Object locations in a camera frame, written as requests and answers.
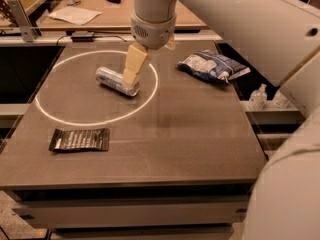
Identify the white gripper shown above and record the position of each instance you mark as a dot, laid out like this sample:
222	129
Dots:
154	32

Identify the silver redbull can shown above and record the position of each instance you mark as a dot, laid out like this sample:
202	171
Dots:
114	80

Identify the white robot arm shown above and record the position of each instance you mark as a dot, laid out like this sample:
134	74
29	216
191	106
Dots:
280	38

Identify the white circle tape marking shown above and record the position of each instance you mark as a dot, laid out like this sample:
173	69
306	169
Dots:
72	96

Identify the blue white snack bag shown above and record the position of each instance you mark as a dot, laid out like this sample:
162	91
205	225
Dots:
212	67

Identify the black power adapter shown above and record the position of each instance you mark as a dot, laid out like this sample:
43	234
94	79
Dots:
82	37

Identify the white paper sheet left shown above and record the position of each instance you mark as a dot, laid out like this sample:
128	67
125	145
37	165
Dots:
75	15

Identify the black foil snack packet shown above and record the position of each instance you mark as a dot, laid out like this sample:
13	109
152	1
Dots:
80	140

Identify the clear sanitizer bottle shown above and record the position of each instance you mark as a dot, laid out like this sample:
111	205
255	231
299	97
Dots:
279	100
258	98

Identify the left metal bracket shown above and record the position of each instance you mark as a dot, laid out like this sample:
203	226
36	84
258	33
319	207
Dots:
27	30

